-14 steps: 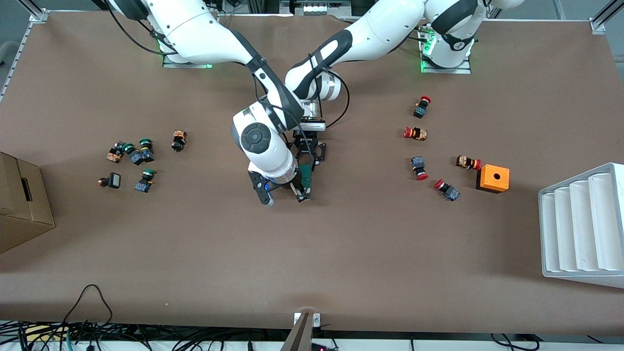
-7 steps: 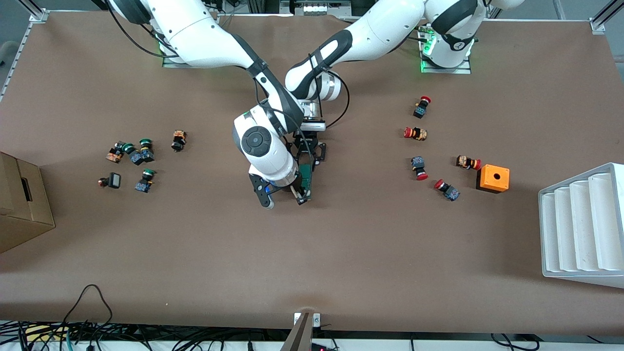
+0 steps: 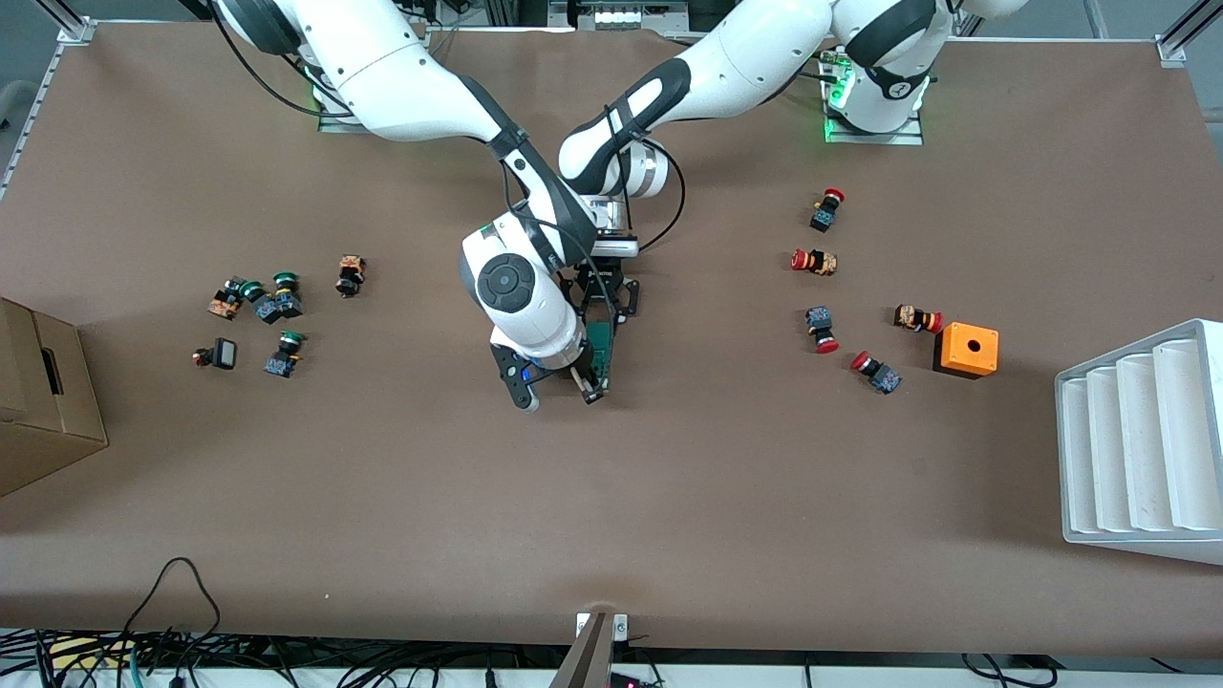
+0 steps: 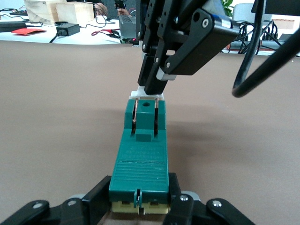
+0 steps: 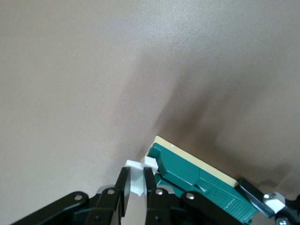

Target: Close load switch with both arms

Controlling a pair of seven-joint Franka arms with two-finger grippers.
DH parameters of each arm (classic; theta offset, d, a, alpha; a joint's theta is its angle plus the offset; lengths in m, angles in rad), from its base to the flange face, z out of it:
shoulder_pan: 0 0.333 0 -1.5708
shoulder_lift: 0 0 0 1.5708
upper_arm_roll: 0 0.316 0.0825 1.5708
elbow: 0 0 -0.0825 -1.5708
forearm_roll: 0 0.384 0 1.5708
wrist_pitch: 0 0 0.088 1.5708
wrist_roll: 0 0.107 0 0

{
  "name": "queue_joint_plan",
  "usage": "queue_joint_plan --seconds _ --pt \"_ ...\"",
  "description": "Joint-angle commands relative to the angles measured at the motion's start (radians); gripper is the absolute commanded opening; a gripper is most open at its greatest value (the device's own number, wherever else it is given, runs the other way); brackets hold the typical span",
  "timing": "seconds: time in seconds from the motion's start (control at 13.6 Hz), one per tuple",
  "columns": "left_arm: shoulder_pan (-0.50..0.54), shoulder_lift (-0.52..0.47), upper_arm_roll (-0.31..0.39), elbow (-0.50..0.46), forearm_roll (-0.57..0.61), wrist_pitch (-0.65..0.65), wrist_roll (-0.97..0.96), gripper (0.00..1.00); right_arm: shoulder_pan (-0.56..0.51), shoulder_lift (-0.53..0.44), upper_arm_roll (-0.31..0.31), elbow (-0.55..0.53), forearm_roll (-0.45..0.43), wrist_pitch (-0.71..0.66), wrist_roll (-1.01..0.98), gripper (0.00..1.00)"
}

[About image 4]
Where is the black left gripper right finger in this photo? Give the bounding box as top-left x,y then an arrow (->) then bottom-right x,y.
161,172 -> 256,225

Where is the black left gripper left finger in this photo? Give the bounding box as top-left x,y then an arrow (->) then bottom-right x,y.
0,175 -> 111,225

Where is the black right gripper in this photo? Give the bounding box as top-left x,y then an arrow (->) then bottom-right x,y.
144,0 -> 240,95

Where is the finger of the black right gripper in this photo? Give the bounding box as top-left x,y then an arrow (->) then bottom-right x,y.
135,0 -> 155,88

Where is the green knife load switch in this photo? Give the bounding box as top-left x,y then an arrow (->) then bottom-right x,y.
108,85 -> 170,215

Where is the grey metal power supply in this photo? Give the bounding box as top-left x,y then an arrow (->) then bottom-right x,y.
119,15 -> 138,45

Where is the green potted plant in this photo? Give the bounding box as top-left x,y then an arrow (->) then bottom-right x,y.
221,0 -> 234,17

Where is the grey office chair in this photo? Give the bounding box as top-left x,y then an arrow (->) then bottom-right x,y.
233,2 -> 258,22

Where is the white work desk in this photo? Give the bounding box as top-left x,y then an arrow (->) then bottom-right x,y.
0,9 -> 300,57

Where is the black power adapter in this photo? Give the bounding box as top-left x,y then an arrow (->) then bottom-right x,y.
55,22 -> 81,38

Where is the small light wooden box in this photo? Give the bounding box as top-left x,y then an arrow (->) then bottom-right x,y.
55,1 -> 96,24

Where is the black computer monitor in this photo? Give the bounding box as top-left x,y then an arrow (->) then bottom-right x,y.
251,0 -> 300,15

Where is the brown table cover sheet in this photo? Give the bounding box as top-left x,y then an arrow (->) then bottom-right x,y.
0,39 -> 300,225

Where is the large light wooden box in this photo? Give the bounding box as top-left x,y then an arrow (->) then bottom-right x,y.
24,0 -> 68,26

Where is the red paper sheet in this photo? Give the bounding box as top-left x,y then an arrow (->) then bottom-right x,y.
11,28 -> 47,36

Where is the black flat keyboard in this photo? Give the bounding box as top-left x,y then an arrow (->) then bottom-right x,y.
0,20 -> 27,33

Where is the red clip lead cable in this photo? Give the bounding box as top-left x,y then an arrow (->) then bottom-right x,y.
90,29 -> 120,39

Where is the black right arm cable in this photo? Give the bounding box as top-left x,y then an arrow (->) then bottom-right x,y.
232,0 -> 300,98

